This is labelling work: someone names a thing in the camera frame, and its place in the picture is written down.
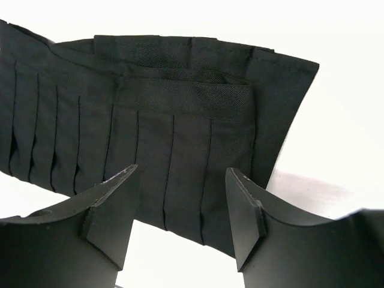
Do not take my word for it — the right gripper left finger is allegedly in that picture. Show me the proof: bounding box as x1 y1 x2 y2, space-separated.
1 165 139 287

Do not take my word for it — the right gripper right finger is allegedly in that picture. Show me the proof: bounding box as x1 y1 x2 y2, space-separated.
226 168 383 288

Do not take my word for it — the black pleated skirt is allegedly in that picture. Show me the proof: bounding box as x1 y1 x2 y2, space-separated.
1 22 319 256

